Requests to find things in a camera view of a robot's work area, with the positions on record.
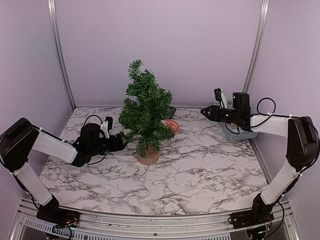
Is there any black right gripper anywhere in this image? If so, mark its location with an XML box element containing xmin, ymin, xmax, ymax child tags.
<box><xmin>201</xmin><ymin>105</ymin><xmax>240</xmax><ymax>124</ymax></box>

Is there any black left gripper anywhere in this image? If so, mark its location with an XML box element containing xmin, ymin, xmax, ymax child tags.
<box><xmin>88</xmin><ymin>133</ymin><xmax>130</xmax><ymax>157</ymax></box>

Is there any small green christmas tree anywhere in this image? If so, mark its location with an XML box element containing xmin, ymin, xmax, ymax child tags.
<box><xmin>118</xmin><ymin>59</ymin><xmax>175</xmax><ymax>166</ymax></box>

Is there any light blue perforated basket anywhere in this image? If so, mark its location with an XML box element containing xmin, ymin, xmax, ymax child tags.
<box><xmin>218</xmin><ymin>102</ymin><xmax>257</xmax><ymax>141</ymax></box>

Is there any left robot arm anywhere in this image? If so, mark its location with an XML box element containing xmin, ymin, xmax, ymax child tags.
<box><xmin>0</xmin><ymin>117</ymin><xmax>127</xmax><ymax>223</ymax></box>

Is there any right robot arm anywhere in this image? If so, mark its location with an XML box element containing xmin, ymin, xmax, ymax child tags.
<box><xmin>200</xmin><ymin>88</ymin><xmax>320</xmax><ymax>224</ymax></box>

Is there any black floral square plate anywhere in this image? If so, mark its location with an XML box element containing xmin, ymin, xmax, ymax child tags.
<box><xmin>167</xmin><ymin>106</ymin><xmax>177</xmax><ymax>119</ymax></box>

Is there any orange white patterned bowl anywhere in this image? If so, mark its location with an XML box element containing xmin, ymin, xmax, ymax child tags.
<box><xmin>161</xmin><ymin>119</ymin><xmax>180</xmax><ymax>134</ymax></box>

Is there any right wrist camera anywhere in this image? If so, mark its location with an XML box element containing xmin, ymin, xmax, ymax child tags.
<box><xmin>213</xmin><ymin>88</ymin><xmax>228</xmax><ymax>109</ymax></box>

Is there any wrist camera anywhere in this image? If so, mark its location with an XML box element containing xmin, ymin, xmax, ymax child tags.
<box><xmin>100</xmin><ymin>116</ymin><xmax>113</xmax><ymax>139</ymax></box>
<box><xmin>213</xmin><ymin>88</ymin><xmax>228</xmax><ymax>109</ymax></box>

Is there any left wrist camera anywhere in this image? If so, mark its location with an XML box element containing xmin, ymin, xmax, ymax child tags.
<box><xmin>100</xmin><ymin>116</ymin><xmax>113</xmax><ymax>139</ymax></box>

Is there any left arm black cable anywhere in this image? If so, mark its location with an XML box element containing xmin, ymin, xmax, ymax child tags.
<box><xmin>83</xmin><ymin>114</ymin><xmax>107</xmax><ymax>165</ymax></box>

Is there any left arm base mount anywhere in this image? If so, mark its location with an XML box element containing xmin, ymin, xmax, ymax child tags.
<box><xmin>35</xmin><ymin>195</ymin><xmax>81</xmax><ymax>227</ymax></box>

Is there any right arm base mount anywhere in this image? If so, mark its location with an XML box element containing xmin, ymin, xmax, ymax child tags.
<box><xmin>227</xmin><ymin>193</ymin><xmax>275</xmax><ymax>229</ymax></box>

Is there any right aluminium frame post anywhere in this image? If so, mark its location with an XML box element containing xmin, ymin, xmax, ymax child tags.
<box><xmin>242</xmin><ymin>0</ymin><xmax>270</xmax><ymax>93</ymax></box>

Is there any aluminium frame post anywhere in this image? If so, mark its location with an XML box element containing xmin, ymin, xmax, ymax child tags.
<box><xmin>47</xmin><ymin>0</ymin><xmax>76</xmax><ymax>111</ymax></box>
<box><xmin>242</xmin><ymin>0</ymin><xmax>270</xmax><ymax>93</ymax></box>

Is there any front aluminium rail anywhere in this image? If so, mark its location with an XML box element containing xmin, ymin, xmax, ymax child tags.
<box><xmin>8</xmin><ymin>198</ymin><xmax>301</xmax><ymax>240</ymax></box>

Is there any left aluminium frame post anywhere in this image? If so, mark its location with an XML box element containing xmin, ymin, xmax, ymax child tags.
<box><xmin>47</xmin><ymin>0</ymin><xmax>76</xmax><ymax>111</ymax></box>

